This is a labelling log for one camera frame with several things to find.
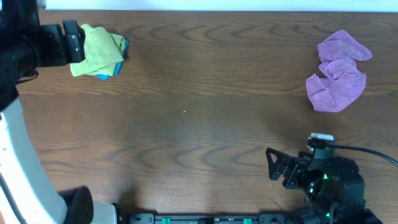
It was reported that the green cloth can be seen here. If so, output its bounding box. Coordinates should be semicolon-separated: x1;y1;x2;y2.
110;33;126;55
70;24;124;77

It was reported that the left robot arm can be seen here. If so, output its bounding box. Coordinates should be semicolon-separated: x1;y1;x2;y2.
1;0;120;224

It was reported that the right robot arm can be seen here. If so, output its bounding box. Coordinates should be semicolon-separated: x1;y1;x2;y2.
266;147;382;224

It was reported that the folded green cloth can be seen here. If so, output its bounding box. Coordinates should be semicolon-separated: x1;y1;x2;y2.
110;33;126;55

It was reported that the folded blue cloth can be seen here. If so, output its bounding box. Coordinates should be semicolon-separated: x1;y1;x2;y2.
95;40;129;80

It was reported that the crumpled purple cloth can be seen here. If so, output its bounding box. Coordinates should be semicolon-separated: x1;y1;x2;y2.
305;30;373;113

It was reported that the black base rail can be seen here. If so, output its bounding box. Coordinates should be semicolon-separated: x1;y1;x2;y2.
122;213;286;224

